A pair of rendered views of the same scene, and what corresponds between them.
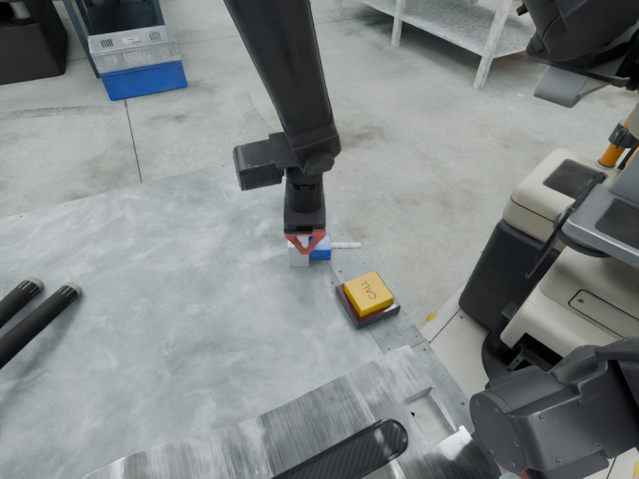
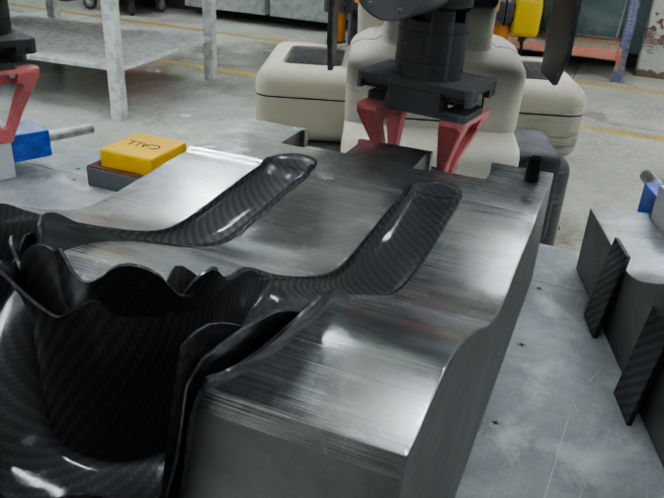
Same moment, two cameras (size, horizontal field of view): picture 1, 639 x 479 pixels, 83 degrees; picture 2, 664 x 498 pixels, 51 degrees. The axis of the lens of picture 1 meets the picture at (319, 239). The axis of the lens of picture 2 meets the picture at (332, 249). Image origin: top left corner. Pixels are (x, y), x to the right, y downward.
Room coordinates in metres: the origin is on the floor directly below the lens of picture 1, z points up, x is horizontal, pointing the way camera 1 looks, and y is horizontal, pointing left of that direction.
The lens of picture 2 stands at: (-0.26, 0.23, 1.07)
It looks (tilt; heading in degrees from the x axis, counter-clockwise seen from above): 27 degrees down; 316
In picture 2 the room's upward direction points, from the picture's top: 3 degrees clockwise
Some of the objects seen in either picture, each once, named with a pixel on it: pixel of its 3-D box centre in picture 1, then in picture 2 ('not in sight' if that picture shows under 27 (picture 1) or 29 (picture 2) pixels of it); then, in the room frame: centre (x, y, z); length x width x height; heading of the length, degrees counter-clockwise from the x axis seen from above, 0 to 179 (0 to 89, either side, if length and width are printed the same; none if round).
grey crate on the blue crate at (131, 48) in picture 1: (134, 48); not in sight; (3.01, 1.43, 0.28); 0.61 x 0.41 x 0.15; 115
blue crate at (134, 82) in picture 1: (143, 71); not in sight; (3.01, 1.44, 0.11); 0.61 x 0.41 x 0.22; 115
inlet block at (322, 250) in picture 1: (324, 246); (32, 138); (0.45, -0.01, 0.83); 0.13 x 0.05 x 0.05; 92
